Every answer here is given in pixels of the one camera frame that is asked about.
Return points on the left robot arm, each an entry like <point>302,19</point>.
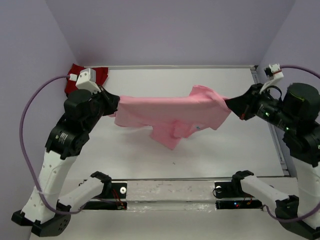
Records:
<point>46,212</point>

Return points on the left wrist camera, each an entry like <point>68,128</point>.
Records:
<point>86,80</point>

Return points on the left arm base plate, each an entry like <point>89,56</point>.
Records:
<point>113,200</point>

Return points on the pink t shirt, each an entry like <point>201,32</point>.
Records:
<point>173,118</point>

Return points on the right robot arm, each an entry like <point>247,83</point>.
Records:
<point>295,114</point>

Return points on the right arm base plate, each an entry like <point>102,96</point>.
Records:
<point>229,199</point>

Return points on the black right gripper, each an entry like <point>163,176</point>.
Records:
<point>243,105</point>

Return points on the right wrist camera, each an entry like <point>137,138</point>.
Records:
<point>274,74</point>

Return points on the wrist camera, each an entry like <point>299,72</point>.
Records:
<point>86,80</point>
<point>274,74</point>

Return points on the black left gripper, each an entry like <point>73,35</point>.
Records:
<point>112,100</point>

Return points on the red folded t shirt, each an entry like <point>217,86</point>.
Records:
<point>101,77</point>

